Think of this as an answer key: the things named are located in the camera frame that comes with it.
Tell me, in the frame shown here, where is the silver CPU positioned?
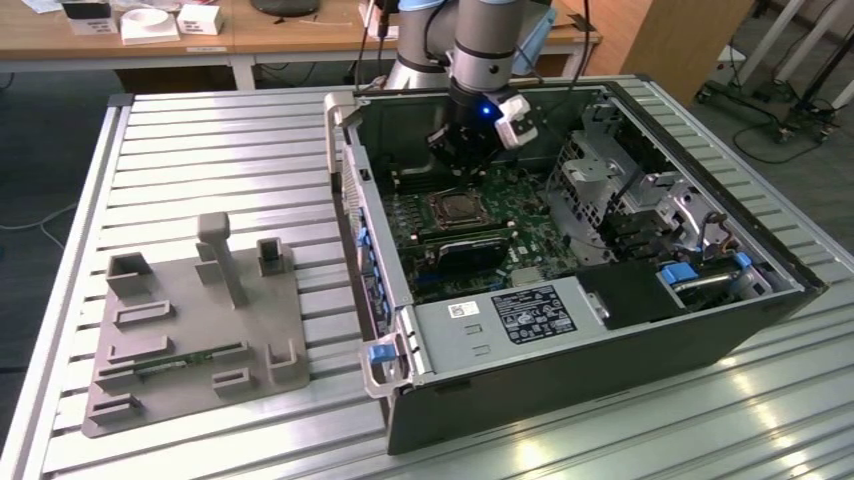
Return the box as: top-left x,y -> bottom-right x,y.
442,196 -> 484,224

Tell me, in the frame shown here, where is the white box black top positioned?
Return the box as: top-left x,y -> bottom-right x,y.
63,0 -> 115,37

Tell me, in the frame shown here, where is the dark round object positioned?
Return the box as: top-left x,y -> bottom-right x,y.
250,0 -> 321,16

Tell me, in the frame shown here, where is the black graphics card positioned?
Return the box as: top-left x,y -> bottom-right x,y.
424,234 -> 510,275

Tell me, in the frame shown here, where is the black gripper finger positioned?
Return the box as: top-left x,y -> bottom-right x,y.
426,127 -> 469,185
469,148 -> 501,186

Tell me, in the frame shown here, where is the green RAM stick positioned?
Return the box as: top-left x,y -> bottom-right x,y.
133,349 -> 219,374

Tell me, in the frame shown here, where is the grey parts rack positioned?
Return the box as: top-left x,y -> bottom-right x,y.
79,212 -> 314,440

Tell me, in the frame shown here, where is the blue plastic drive latch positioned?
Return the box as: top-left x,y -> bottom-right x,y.
657,263 -> 700,291

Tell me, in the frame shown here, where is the black plastic shroud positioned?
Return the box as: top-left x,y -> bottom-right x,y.
577,262 -> 693,331

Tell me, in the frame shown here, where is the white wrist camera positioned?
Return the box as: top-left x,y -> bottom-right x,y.
493,94 -> 541,151

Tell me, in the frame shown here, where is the silver drive bracket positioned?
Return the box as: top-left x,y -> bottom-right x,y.
562,158 -> 628,185

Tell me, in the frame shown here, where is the silver power supply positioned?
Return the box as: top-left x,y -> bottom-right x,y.
405,277 -> 613,377

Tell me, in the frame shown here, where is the wooden desk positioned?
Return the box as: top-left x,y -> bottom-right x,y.
230,0 -> 604,92
0,0 -> 239,92

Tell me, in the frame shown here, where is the white block round hollow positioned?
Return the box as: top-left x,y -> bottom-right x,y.
118,8 -> 183,47

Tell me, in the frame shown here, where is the metal socket cover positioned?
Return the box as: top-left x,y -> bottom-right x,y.
428,191 -> 500,233

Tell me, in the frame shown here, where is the CPU socket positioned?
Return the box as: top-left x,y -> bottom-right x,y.
425,191 -> 501,235

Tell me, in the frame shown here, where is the coloured wire bundle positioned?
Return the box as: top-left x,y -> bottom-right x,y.
693,210 -> 740,264

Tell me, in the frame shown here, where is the black PC case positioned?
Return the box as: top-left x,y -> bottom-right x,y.
322,79 -> 833,457

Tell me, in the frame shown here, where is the silver metal tube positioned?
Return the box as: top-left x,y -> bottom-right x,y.
672,272 -> 748,297

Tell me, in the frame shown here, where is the wheeled equipment stand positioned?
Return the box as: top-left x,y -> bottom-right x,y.
693,0 -> 854,147

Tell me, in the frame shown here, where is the metal drive cage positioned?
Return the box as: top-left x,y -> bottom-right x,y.
544,92 -> 702,266

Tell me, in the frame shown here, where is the green motherboard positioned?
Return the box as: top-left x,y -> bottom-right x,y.
381,167 -> 584,307

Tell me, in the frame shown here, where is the black plastic drive bay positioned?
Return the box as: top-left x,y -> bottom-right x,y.
597,207 -> 677,264

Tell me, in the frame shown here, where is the wooden cabinet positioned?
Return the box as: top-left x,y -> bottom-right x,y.
586,0 -> 760,107

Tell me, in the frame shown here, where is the white printed box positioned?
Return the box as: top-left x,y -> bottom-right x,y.
177,3 -> 226,36

